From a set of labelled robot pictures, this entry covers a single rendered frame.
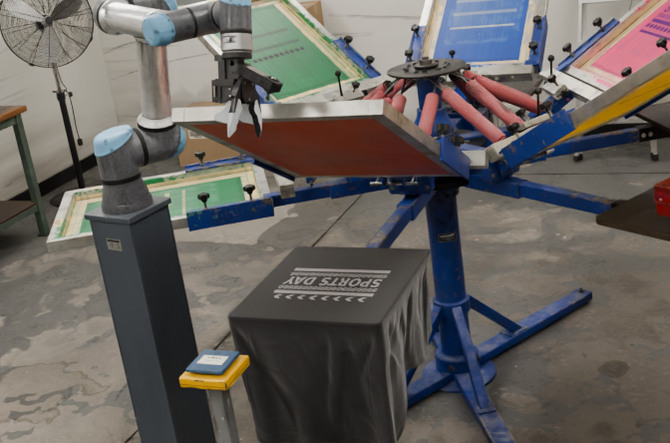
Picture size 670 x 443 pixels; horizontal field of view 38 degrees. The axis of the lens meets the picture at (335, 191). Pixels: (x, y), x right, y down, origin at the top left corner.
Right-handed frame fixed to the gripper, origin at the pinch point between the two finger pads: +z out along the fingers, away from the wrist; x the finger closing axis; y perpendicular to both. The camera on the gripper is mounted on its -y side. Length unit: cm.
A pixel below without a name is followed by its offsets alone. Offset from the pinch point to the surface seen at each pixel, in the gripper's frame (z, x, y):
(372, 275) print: 40, -54, -11
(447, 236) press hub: 40, -160, -3
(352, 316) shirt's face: 47, -30, -14
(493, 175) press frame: 15, -134, -28
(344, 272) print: 39, -56, -2
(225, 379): 57, 3, 6
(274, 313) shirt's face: 47, -30, 9
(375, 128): -1.8, -26.4, -22.6
